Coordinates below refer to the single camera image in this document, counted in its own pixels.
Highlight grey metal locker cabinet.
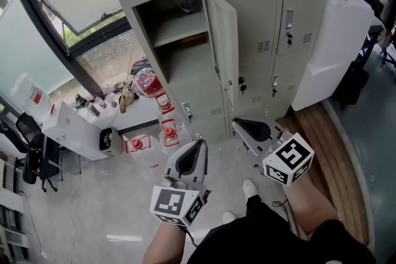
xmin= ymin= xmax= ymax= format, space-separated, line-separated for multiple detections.
xmin=95 ymin=0 xmax=329 ymax=143

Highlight striped metal can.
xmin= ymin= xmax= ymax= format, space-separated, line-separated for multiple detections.
xmin=85 ymin=101 xmax=101 ymax=117

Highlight person's right forearm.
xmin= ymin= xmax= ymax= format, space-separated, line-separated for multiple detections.
xmin=282 ymin=175 xmax=338 ymax=241

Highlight pink red patterned bag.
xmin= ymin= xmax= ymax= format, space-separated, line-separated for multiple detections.
xmin=131 ymin=67 xmax=163 ymax=99

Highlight white shoe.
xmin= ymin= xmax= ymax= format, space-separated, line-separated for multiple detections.
xmin=222 ymin=210 xmax=238 ymax=224
xmin=242 ymin=179 xmax=259 ymax=200

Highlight person's black clothes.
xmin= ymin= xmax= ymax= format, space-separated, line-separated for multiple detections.
xmin=187 ymin=194 xmax=377 ymax=264

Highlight yellow flat packet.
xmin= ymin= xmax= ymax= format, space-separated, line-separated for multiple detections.
xmin=181 ymin=33 xmax=209 ymax=48

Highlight white right shoe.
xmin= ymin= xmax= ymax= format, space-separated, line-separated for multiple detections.
xmin=242 ymin=179 xmax=259 ymax=200

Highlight white floor cable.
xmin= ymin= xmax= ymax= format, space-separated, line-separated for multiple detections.
xmin=67 ymin=156 xmax=83 ymax=264

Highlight person's left forearm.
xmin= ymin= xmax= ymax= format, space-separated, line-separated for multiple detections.
xmin=142 ymin=221 xmax=188 ymax=264

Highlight clear bottle red label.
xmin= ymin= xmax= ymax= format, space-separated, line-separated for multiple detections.
xmin=106 ymin=92 xmax=120 ymax=109

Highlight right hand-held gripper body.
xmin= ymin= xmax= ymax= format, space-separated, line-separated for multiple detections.
xmin=254 ymin=129 xmax=315 ymax=187

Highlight wooden plank platform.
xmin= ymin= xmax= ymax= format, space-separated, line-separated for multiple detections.
xmin=277 ymin=101 xmax=371 ymax=247

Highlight black office chair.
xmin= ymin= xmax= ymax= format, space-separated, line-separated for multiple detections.
xmin=15 ymin=113 xmax=63 ymax=193

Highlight large water jug red label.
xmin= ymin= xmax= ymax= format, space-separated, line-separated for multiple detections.
xmin=9 ymin=72 xmax=56 ymax=124

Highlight black thin cable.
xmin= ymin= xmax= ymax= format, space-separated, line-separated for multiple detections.
xmin=184 ymin=224 xmax=200 ymax=249
xmin=272 ymin=199 xmax=293 ymax=227

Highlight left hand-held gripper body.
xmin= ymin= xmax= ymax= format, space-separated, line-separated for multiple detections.
xmin=150 ymin=163 xmax=212 ymax=227

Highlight large black bag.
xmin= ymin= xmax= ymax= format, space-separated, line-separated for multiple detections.
xmin=334 ymin=61 xmax=371 ymax=109

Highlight brown plush toy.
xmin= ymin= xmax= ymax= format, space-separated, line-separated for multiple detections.
xmin=114 ymin=80 xmax=140 ymax=114

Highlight grey locker door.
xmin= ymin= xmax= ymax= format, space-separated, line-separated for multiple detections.
xmin=199 ymin=0 xmax=239 ymax=113

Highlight black window frame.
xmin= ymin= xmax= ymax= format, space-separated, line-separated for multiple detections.
xmin=0 ymin=0 xmax=146 ymax=100

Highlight white shelf unit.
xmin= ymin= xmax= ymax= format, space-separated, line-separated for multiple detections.
xmin=0 ymin=151 xmax=29 ymax=262

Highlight white round object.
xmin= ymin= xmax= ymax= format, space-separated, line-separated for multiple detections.
xmin=174 ymin=0 xmax=199 ymax=14

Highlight white trash bin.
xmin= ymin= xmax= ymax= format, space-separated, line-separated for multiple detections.
xmin=98 ymin=127 xmax=123 ymax=157

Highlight white left shoe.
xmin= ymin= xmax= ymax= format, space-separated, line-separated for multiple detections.
xmin=222 ymin=210 xmax=238 ymax=224

